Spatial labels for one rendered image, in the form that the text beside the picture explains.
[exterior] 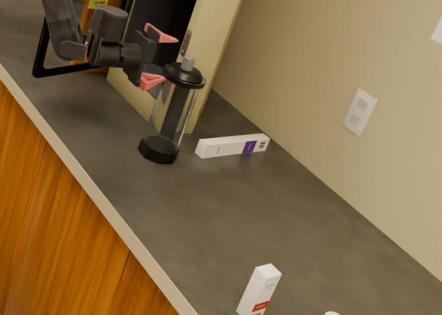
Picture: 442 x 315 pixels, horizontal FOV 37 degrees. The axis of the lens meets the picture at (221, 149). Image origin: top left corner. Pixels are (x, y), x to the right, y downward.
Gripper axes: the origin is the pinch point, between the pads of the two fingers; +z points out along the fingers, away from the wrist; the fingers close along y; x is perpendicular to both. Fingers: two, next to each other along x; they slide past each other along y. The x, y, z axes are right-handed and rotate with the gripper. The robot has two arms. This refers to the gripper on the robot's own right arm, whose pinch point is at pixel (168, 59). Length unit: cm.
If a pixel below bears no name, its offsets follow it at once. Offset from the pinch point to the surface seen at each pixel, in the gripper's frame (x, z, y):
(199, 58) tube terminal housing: 9.2, 16.8, -2.7
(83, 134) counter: 9.5, -10.5, -25.5
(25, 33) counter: 72, -2, -24
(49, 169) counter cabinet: 13.7, -14.8, -38.3
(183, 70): -1.7, 4.1, -1.7
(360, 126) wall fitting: -19, 55, -7
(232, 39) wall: 41, 55, -7
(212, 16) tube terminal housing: 8.9, 16.1, 9.1
